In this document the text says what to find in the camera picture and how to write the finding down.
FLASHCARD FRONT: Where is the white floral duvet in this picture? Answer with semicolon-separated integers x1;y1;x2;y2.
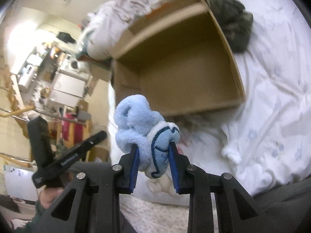
108;0;310;195

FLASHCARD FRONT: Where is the white washing machine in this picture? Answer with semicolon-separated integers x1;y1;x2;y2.
46;73;86;110

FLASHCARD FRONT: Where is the light blue plush toy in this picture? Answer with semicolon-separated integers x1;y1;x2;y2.
114;95;180;179

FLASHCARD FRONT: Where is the person left hand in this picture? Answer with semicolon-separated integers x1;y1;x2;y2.
39;187;64;209

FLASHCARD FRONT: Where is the camouflage green garment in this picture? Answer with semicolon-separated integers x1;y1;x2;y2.
207;0;253;53

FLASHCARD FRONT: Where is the brown cardboard box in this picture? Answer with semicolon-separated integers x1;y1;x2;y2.
111;0;245;116

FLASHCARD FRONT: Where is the striped white blanket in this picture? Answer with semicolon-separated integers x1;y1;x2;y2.
76;0;170;61

